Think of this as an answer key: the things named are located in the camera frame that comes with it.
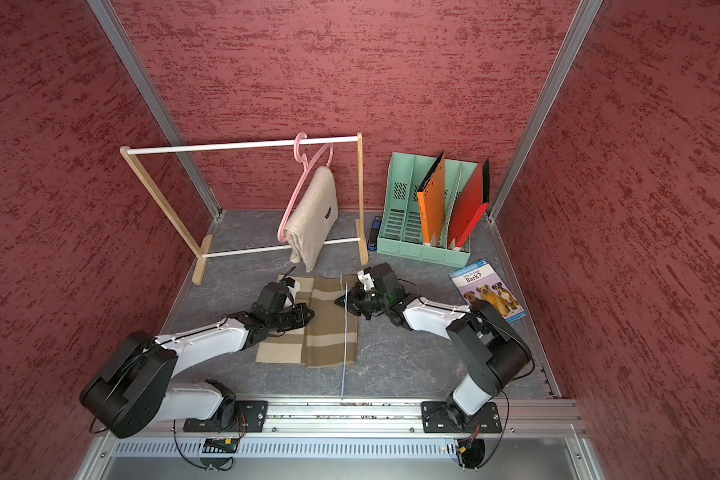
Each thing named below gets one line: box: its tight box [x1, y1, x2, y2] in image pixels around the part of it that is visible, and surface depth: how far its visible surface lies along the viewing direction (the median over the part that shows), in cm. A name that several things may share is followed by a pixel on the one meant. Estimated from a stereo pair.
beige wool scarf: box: [285, 165, 338, 273], surface depth 92 cm
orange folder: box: [417, 151, 446, 247], surface depth 92 cm
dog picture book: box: [448, 259, 527, 323], surface depth 101 cm
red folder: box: [448, 158, 490, 250], surface depth 102 cm
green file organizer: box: [376, 152, 478, 268], surface depth 106 cm
